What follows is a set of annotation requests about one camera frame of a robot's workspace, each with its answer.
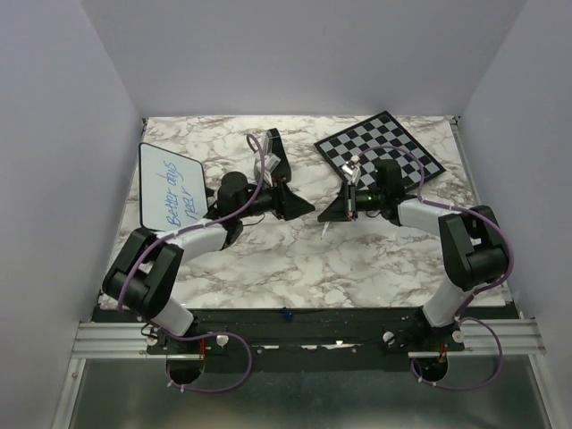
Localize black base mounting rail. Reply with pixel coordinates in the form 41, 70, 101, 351
147, 307, 464, 374

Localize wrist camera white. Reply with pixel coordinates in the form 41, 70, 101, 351
341, 155, 361, 186
265, 153, 281, 173

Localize purple cable base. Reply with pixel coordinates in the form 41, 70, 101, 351
409, 316, 504, 390
167, 333, 257, 395

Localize black grey chessboard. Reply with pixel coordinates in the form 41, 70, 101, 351
315, 112, 445, 191

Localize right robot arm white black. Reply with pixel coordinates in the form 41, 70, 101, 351
317, 157, 514, 350

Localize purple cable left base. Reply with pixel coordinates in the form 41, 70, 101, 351
167, 333, 257, 395

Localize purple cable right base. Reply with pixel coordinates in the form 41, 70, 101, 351
409, 316, 504, 390

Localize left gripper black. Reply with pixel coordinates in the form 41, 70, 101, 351
237, 173, 315, 221

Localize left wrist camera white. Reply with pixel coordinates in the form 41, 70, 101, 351
265, 153, 281, 173

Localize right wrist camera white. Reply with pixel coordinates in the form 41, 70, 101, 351
341, 155, 361, 186

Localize blue whiteboard marker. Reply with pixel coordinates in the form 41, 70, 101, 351
321, 222, 330, 240

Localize black metronome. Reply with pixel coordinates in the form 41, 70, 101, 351
261, 129, 291, 186

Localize whiteboard with black frame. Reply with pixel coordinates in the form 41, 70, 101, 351
139, 142, 208, 231

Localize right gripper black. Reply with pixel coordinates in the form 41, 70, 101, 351
319, 181, 385, 222

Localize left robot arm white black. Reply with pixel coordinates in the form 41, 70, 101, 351
102, 172, 315, 353

